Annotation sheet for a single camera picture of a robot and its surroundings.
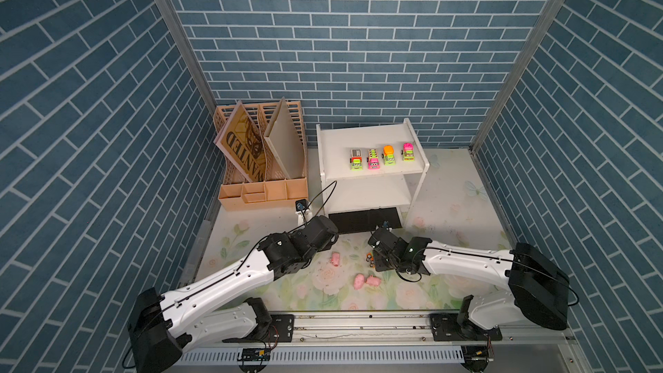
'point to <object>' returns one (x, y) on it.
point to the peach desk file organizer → (237, 193)
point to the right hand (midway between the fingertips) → (377, 259)
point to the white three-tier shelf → (372, 173)
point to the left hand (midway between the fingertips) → (330, 234)
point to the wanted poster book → (241, 139)
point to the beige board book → (282, 135)
